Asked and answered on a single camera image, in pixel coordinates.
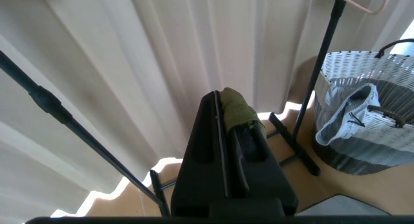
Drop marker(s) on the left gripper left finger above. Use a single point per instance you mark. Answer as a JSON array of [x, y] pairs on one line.
[[197, 185]]

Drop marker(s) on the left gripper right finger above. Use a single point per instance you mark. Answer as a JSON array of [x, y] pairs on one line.
[[268, 185]]

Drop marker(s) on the green printed shirt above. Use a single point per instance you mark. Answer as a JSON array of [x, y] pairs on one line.
[[237, 110]]

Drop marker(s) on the pink clothes hanger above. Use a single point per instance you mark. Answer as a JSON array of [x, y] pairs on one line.
[[373, 13]]

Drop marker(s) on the white laundry basket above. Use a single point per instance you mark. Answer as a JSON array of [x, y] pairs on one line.
[[372, 68]]

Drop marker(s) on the black clothes rack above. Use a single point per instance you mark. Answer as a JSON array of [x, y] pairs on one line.
[[48, 102]]

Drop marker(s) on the pale grey shorts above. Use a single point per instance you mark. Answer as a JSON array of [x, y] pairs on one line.
[[339, 120]]

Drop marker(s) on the beige curtain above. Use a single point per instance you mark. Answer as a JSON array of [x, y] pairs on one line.
[[161, 39]]

